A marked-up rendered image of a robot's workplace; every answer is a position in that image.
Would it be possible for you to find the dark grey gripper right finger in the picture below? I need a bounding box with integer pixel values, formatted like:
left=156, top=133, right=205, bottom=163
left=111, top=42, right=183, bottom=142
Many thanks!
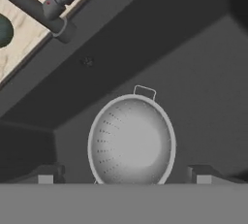
left=187, top=164, right=247, bottom=185

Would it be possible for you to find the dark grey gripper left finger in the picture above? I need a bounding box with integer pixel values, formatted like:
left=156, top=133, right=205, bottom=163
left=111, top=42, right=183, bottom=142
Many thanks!
left=7, top=164, right=67, bottom=185

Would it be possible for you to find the grey metal colander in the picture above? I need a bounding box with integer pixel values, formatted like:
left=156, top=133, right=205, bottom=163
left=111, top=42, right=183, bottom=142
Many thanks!
left=87, top=84, right=177, bottom=185

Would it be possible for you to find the dark grey sink basin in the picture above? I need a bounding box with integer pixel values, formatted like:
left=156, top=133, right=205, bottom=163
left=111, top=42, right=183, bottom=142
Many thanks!
left=0, top=0, right=248, bottom=185

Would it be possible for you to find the dark grey sink faucet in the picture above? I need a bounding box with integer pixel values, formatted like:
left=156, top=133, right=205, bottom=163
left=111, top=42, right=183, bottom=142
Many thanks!
left=0, top=0, right=78, bottom=45

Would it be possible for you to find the dark green round fruit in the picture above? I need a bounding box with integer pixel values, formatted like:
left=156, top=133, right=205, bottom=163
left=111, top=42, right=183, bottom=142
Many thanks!
left=0, top=14, right=15, bottom=49

